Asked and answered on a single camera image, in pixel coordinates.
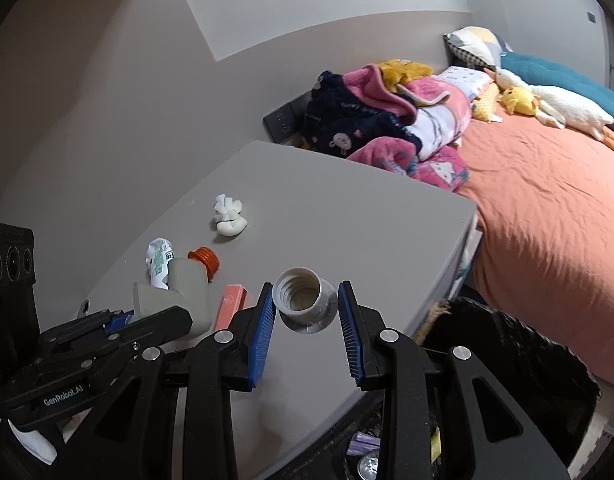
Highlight crumpled white tissue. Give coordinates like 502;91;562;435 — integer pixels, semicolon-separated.
214;194;247;237

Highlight white goose plush toy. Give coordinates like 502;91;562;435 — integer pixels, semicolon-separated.
484;68;614;151

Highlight black wall socket panel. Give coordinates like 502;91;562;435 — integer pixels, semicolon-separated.
263;91;311;144

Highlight pink small box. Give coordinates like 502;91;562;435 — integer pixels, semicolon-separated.
214;284;249;332

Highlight yellow duck plush toy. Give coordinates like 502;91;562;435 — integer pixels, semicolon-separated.
501;86;538;117

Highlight foam puzzle floor mat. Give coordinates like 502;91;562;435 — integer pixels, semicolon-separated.
568;378;614;479

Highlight teal long pillow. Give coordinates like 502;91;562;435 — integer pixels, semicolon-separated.
500;52;614;130

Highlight navy pink fleece blanket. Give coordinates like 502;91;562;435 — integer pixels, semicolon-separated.
301;64;472;192

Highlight black lined trash bin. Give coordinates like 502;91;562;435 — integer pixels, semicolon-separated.
279;288;599;479

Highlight purple plastic bag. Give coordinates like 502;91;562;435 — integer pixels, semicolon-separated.
346;431;381;456

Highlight yellow mustard garment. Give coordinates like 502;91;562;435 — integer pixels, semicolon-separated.
377;58;433;92

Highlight crushed white plastic bottle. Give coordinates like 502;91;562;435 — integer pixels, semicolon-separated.
145;237;175;289

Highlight checkered white pillow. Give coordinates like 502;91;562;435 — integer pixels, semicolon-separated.
443;26;512;70

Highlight orange bottle cap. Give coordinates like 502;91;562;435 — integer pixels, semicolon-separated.
187;246;220;282

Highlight yellow snack wrapper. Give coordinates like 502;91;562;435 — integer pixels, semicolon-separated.
429;428;441;464

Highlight bed with orange sheet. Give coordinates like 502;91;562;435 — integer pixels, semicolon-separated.
459;115;614;384

